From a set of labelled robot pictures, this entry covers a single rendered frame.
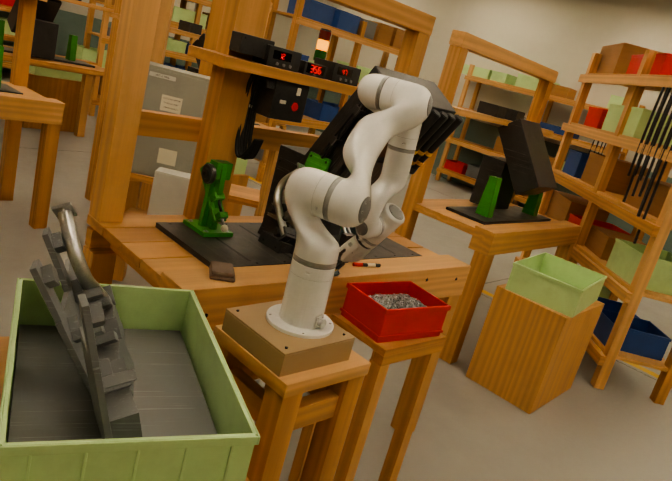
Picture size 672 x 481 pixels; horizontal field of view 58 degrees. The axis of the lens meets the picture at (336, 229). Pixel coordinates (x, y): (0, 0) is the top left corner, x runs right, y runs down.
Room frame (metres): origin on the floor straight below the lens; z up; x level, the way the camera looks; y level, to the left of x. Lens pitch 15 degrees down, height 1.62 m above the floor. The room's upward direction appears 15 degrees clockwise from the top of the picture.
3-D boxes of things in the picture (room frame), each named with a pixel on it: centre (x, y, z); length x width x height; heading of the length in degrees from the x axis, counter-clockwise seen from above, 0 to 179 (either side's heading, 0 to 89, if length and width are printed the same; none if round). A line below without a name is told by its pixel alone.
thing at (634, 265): (4.99, -2.14, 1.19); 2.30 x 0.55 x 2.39; 2
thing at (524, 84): (10.94, -2.81, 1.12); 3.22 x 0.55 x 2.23; 52
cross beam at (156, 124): (2.65, 0.39, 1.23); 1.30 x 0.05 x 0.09; 137
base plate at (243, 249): (2.40, 0.12, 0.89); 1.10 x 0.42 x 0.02; 137
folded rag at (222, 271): (1.79, 0.31, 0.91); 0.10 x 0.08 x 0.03; 16
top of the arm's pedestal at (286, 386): (1.56, 0.03, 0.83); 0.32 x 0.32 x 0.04; 49
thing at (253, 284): (2.21, -0.09, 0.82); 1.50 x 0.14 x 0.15; 137
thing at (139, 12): (2.60, 0.34, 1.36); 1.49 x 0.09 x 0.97; 137
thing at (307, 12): (8.42, 0.51, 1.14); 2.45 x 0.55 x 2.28; 142
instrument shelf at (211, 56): (2.57, 0.31, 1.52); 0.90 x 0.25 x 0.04; 137
